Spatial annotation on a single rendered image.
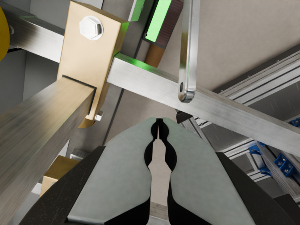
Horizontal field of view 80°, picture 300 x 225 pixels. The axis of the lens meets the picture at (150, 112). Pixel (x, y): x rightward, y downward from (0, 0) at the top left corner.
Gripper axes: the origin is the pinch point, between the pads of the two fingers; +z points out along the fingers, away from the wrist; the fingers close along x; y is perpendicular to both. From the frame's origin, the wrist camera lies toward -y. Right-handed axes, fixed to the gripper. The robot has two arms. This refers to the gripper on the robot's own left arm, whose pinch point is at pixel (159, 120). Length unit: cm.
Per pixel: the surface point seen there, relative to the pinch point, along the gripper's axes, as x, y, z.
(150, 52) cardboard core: -3, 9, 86
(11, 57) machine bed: -30.6, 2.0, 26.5
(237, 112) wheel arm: 9.7, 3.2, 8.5
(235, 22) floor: 39, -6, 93
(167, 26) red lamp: 1.3, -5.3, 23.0
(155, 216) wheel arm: 1.0, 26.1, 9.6
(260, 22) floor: 52, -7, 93
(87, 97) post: -7.0, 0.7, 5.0
